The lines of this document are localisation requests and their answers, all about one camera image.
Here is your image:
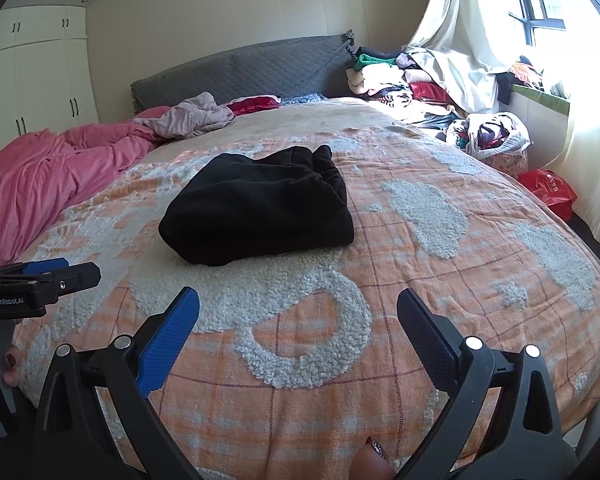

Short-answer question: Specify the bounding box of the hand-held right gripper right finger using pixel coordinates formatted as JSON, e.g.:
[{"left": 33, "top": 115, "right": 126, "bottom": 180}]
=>
[{"left": 396, "top": 287, "right": 564, "bottom": 480}]

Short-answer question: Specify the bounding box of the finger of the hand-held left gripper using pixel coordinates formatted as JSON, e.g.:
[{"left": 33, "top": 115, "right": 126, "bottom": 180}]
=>
[
  {"left": 21, "top": 257, "right": 72, "bottom": 278},
  {"left": 29, "top": 261, "right": 102, "bottom": 307}
]

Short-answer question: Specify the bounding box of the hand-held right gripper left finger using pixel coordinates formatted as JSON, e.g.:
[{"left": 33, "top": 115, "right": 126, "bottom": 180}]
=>
[{"left": 32, "top": 286, "right": 203, "bottom": 480}]

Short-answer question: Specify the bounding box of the black sweater with orange cuffs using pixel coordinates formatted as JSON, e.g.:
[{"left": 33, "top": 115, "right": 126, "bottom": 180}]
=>
[{"left": 158, "top": 145, "right": 356, "bottom": 267}]

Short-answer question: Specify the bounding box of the white bag of clothes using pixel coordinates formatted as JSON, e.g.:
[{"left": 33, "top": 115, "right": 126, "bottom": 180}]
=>
[{"left": 445, "top": 111, "right": 532, "bottom": 179}]

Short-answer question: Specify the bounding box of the pile of mixed clothes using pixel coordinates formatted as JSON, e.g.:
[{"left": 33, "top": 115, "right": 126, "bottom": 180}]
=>
[{"left": 346, "top": 46, "right": 469, "bottom": 126}]

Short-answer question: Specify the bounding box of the person's left hand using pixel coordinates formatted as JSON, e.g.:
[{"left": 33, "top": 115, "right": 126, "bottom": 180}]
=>
[{"left": 2, "top": 347, "right": 22, "bottom": 389}]

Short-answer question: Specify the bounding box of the person's right hand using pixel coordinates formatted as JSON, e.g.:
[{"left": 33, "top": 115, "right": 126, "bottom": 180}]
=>
[{"left": 350, "top": 436, "right": 397, "bottom": 480}]

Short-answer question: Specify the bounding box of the pink duvet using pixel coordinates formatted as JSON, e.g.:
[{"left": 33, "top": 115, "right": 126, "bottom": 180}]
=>
[{"left": 0, "top": 106, "right": 174, "bottom": 269}]

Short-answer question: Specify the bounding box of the orange checked fleece blanket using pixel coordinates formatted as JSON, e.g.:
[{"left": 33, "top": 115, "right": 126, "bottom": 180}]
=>
[{"left": 12, "top": 125, "right": 600, "bottom": 480}]

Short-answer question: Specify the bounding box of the cream wardrobe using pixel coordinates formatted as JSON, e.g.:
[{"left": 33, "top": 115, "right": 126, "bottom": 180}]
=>
[{"left": 0, "top": 5, "right": 101, "bottom": 147}]

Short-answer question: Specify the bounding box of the red plastic bag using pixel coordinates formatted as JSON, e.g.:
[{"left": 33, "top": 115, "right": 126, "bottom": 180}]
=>
[{"left": 517, "top": 169, "right": 579, "bottom": 221}]

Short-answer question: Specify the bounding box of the mauve crumpled garment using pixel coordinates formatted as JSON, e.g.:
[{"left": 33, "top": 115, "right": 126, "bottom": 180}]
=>
[{"left": 132, "top": 91, "right": 236, "bottom": 141}]

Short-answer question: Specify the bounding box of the red shiny cloth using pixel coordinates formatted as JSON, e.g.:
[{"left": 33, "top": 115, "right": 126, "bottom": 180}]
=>
[{"left": 227, "top": 95, "right": 281, "bottom": 117}]

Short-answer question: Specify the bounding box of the bed with beige sheet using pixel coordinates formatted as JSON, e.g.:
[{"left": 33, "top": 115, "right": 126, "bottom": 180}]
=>
[{"left": 0, "top": 97, "right": 600, "bottom": 480}]

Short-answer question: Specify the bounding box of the dark garment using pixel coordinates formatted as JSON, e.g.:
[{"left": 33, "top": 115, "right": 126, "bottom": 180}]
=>
[{"left": 497, "top": 71, "right": 519, "bottom": 106}]

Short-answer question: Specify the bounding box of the green windowsill mat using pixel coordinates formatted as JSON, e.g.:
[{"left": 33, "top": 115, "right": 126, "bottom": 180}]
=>
[{"left": 510, "top": 85, "right": 571, "bottom": 117}]

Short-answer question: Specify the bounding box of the blue patterned cloth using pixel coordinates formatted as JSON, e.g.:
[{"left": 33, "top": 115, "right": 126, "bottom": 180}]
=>
[{"left": 280, "top": 91, "right": 327, "bottom": 106}]

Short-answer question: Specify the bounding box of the grey quilted headboard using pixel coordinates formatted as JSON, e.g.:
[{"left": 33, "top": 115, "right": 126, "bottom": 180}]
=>
[{"left": 130, "top": 30, "right": 357, "bottom": 116}]

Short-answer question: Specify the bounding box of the white curtain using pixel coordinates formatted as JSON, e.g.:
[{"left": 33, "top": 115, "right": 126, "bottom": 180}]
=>
[{"left": 405, "top": 0, "right": 539, "bottom": 117}]

